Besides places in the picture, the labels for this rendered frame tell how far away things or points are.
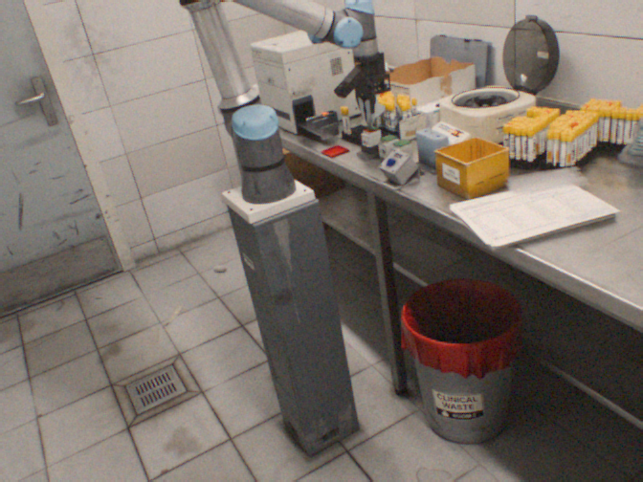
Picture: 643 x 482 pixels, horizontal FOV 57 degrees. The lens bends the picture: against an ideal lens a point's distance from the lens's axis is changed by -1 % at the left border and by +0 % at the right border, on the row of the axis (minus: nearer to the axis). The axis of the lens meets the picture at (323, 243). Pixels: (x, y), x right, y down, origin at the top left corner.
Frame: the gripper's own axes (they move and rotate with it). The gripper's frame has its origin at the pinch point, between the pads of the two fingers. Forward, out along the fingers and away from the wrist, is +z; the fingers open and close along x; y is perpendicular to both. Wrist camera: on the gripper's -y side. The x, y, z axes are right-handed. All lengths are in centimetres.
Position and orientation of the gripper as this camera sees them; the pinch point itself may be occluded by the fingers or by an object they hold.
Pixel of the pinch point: (367, 122)
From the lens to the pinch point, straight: 185.1
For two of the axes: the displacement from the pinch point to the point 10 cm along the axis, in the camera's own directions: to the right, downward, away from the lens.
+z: 1.6, 8.6, 4.8
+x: -4.9, -3.5, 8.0
